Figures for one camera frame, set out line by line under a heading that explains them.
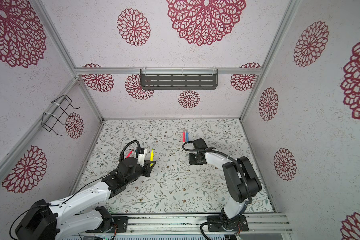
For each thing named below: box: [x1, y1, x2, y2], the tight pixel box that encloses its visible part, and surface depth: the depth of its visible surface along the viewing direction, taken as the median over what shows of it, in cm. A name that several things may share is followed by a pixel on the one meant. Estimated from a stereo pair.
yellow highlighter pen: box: [150, 148, 155, 167], surface depth 80 cm
